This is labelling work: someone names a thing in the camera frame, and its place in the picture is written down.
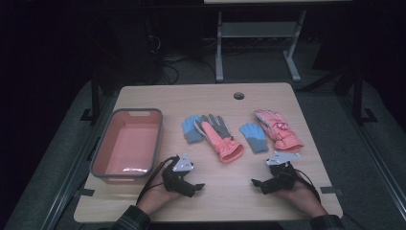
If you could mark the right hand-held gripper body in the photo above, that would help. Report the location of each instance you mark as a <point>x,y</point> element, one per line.
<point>284,179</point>

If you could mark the person's right hand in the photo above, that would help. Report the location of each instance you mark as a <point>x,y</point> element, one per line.
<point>304,199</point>

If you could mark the pink ski glove grey palm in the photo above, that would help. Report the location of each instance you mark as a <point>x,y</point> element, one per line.
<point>220,143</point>

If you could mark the pink plastic bin grey rim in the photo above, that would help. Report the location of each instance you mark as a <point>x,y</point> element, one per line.
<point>127,143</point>

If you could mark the pink ski glove white print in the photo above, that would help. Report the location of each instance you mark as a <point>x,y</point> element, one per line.
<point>281,131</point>

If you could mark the blue grey fleece glove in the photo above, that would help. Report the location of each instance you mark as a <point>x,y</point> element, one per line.
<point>191,129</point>
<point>253,135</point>

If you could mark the person's left hand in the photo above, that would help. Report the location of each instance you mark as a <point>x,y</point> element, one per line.
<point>156,196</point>

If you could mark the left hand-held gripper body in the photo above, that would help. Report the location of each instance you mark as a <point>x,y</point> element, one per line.
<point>175,180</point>

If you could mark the grey metal stand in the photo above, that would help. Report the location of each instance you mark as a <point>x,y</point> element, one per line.
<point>255,29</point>

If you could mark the black upright post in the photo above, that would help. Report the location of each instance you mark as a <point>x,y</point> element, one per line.
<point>358,96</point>
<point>95,99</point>

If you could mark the dark tape strip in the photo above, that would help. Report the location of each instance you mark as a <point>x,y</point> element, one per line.
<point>86,192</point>
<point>331,190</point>

